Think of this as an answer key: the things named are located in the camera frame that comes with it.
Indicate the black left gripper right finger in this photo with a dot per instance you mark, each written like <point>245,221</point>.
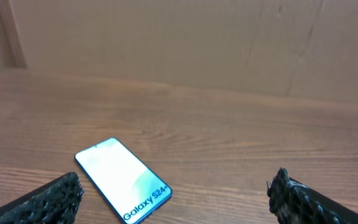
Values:
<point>293,202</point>

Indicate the Samsung Galaxy smartphone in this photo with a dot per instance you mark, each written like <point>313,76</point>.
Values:
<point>131,189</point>

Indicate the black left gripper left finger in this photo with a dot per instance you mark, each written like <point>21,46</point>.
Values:
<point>55,202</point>

